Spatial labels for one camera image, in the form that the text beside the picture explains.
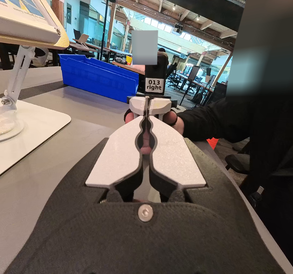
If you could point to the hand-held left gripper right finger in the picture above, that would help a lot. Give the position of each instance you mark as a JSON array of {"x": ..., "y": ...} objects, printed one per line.
[{"x": 176, "y": 161}]

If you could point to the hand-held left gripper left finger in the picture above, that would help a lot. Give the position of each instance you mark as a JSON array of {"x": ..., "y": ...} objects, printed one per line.
[{"x": 114, "y": 159}]

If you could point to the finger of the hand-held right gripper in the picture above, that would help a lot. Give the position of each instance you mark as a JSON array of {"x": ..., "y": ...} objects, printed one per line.
[
  {"x": 137, "y": 105},
  {"x": 160, "y": 105}
]

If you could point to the metal screw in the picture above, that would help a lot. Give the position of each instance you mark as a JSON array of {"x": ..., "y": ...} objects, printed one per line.
[{"x": 146, "y": 105}]

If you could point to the person's right forearm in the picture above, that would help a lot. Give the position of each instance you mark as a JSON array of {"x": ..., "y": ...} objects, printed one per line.
[{"x": 212, "y": 118}]

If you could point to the grey desk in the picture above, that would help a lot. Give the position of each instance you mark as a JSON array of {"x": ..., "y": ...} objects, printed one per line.
[{"x": 80, "y": 118}]

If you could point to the person's right hand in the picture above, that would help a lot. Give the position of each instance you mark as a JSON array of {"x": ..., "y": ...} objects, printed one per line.
[{"x": 177, "y": 125}]

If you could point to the yellow container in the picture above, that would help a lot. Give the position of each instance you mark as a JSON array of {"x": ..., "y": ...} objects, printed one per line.
[{"x": 129, "y": 61}]

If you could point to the black boombox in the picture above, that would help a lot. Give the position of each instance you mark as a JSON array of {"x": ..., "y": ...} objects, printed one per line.
[{"x": 120, "y": 61}]

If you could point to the orange plastic object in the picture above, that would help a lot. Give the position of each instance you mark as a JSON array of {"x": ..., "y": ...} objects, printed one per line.
[{"x": 212, "y": 142}]

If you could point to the blue plastic bin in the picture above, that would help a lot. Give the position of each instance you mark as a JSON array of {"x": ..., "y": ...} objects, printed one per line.
[{"x": 96, "y": 79}]

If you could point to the ceiling projector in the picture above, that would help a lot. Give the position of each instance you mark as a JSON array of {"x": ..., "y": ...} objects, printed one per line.
[{"x": 177, "y": 29}]

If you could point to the black floor lamp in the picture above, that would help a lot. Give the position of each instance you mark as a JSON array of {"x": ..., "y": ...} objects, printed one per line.
[{"x": 105, "y": 22}]

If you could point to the wooden board on stand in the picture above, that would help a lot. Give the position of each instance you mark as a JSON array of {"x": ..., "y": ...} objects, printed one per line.
[{"x": 82, "y": 39}]

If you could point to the white metal stand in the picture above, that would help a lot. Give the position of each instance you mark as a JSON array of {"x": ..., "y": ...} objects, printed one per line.
[{"x": 34, "y": 127}]

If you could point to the person's black clothing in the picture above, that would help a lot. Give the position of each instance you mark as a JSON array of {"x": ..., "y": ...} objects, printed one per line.
[{"x": 270, "y": 141}]

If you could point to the white instruction sign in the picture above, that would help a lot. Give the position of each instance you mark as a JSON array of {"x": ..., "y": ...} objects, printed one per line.
[{"x": 25, "y": 24}]

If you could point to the dark framed wall picture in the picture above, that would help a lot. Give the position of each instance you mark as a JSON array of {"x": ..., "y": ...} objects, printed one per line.
[{"x": 69, "y": 14}]

